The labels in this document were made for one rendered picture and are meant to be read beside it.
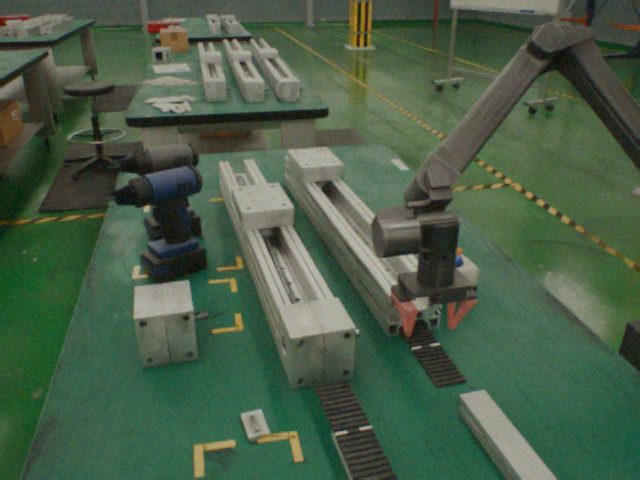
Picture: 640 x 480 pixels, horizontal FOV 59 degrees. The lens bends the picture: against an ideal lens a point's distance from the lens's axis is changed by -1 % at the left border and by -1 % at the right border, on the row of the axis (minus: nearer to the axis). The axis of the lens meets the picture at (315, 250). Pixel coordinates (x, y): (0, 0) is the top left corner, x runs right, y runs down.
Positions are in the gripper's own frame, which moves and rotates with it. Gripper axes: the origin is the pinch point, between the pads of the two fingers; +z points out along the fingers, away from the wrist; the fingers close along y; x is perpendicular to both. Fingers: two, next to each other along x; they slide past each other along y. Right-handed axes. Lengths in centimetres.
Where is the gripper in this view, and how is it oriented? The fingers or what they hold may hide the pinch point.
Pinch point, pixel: (429, 327)
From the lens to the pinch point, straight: 95.8
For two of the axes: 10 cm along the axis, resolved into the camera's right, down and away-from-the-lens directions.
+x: 2.5, 4.3, -8.7
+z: 0.0, 8.9, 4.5
